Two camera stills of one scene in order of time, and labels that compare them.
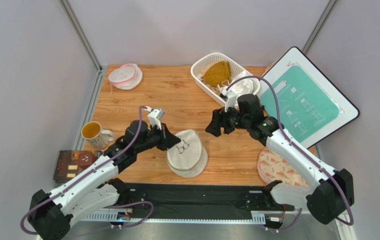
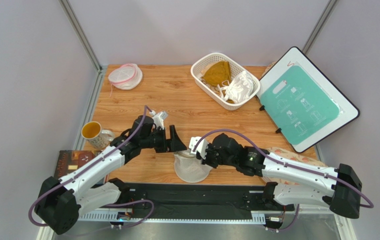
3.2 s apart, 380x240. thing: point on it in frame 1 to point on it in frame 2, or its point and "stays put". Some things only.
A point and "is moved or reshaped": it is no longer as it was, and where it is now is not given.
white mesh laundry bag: (188, 158) is moved or reshaped
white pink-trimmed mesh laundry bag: (127, 76) stays put
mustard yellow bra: (218, 73) stays put
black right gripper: (225, 119) to (208, 157)
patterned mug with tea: (99, 139) stays put
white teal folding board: (311, 107) stays put
